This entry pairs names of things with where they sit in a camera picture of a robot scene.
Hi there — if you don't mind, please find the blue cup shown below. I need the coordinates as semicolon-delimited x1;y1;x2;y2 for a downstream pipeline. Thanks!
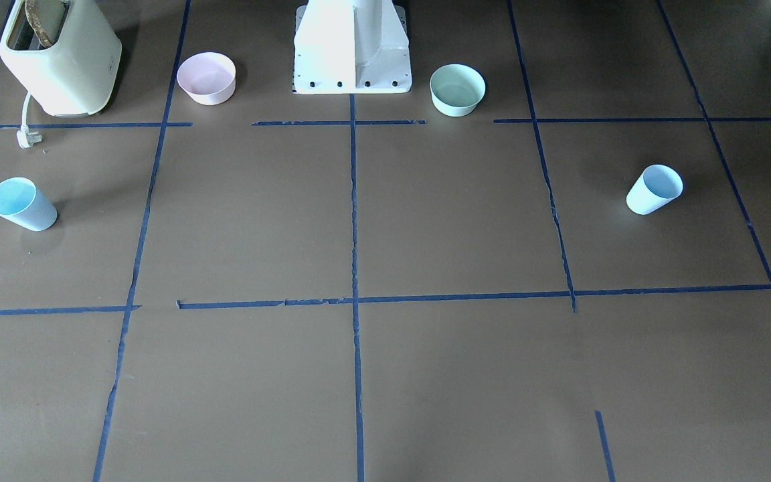
0;177;58;232
625;164;683;216

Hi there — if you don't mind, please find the mint green bowl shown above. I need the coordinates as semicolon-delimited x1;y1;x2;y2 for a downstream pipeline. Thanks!
429;64;487;118

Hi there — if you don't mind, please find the pink bowl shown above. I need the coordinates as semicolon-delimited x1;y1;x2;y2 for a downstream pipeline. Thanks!
175;52;238;106

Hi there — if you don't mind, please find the white toaster power plug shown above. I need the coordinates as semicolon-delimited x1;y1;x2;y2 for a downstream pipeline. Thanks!
16;92;43;149

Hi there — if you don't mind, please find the brown bread slice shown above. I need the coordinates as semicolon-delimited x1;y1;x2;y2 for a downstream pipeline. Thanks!
23;0;68;48

